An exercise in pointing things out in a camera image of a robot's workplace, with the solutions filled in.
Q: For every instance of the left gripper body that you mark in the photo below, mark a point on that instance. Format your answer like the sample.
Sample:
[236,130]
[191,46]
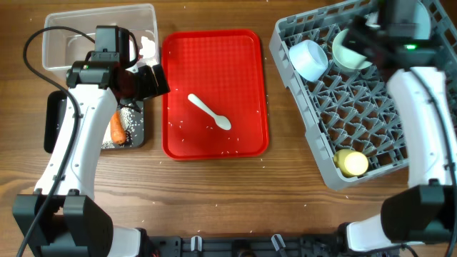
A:
[142,86]

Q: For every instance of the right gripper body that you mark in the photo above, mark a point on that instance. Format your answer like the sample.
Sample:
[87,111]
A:
[360,38]

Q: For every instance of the white tissue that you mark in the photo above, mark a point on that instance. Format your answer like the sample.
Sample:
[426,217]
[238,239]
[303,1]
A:
[148,48]

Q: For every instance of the green bowl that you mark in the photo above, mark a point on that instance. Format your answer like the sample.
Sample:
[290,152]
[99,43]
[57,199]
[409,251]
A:
[347,60]

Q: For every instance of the light blue plate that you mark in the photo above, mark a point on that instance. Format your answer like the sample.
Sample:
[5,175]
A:
[422,21]

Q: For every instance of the orange carrot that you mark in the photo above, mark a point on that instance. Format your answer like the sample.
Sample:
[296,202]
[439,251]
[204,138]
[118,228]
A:
[118,134]

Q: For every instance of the light blue bowl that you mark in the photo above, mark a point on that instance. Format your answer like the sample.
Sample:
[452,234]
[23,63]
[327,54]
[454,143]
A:
[309,60]

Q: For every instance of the yellow plastic cup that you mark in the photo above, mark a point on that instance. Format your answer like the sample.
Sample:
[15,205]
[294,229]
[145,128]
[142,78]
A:
[351,163]

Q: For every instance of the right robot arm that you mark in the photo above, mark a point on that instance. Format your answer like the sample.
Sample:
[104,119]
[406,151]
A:
[425,213]

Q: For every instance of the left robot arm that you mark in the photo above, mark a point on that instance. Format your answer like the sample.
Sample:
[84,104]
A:
[60,218]

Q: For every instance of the black plastic tray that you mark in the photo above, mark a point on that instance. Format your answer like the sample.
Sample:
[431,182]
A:
[56,108]

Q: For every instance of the red serving tray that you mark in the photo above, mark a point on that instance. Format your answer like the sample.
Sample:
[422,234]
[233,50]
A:
[224,69]

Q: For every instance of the white plastic spoon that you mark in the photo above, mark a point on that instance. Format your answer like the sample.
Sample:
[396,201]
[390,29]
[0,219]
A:
[221,121]

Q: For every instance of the clear plastic bin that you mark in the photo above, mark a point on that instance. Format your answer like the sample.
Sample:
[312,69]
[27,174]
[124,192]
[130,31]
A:
[61,48]

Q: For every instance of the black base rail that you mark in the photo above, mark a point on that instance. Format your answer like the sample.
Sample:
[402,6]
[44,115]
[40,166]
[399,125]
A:
[276,245]

